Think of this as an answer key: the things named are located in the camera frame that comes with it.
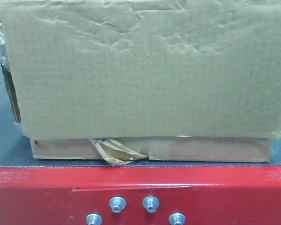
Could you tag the plain torn cardboard box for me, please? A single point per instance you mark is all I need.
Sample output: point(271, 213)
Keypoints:
point(180, 80)

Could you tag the crumpled yellow packing tape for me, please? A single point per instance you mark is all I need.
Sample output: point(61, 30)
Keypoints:
point(115, 153)

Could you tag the silver bolt upper right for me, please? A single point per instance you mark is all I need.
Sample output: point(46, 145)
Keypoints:
point(151, 204)

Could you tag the silver bolt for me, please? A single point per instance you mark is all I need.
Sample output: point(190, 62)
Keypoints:
point(151, 204)
point(117, 204)
point(177, 219)
point(94, 219)

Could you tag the silver bolt upper left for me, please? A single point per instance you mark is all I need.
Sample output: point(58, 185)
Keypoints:
point(117, 204)

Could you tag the silver bolt lower right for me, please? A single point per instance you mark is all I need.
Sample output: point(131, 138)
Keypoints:
point(177, 219)

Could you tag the silver bolt lower left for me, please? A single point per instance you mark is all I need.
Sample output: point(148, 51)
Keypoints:
point(94, 219)

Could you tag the red metal beam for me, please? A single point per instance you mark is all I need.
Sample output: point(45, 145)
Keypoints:
point(204, 195)

